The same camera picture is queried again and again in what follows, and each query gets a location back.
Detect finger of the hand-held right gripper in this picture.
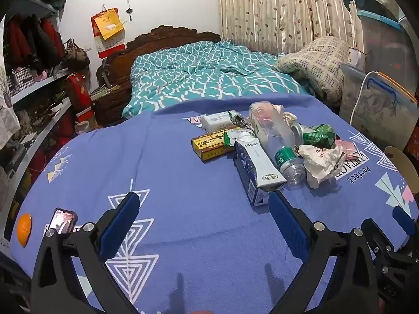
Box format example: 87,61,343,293
392,205,418,246
362,218,395,252

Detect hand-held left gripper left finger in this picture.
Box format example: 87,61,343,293
30,191,141,314

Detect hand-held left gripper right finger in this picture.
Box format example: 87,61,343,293
268,190,381,314

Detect green drink can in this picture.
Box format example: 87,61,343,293
291,122,337,148

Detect wooden chair back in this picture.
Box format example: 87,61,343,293
384,146,419,193

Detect smartphone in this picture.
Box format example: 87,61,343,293
44,208,78,234

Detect blue white milk carton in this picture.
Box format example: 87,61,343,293
234,139,288,207

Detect crumpled white paper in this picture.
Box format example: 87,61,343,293
297,144,346,189

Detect blue printed tablecloth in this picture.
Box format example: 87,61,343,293
7,93,416,314

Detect pink snack packet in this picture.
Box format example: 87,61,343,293
334,139,357,161

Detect orange fruit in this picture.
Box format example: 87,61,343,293
17,214,33,248

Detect clear plastic bottle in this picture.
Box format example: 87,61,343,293
249,102,306,184

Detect green white packet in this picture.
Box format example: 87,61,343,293
224,128,256,146

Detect clear storage box orange lid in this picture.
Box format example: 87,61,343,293
339,64,419,144

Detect yellow cardboard box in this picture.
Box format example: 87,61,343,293
191,130,239,162

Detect silver foil wrapper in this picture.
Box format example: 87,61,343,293
229,110,252,128

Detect wooden nightstand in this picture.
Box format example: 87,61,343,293
92,85,131,128

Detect small white box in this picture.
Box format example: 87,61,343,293
200,112,234,131

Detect red gift box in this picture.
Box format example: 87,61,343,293
67,74,95,128

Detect grey metal shelf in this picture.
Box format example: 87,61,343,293
0,0,92,259

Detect teal patterned quilt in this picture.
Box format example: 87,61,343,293
122,41,316,120

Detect houndstooth bag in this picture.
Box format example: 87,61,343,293
7,67,35,97

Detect brown handbag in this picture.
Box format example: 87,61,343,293
62,39,90,69

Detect clear storage box blue lid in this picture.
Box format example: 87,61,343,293
357,10,413,72

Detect carved wooden headboard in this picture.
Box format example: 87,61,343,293
103,25,221,72

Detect red and dark jackets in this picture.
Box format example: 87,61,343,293
5,15,64,72

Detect beige leaf print curtain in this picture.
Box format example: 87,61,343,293
216,0,356,56

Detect white cable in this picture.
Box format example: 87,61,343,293
350,70,380,125

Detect yellow red wall bags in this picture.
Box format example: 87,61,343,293
91,7,126,59

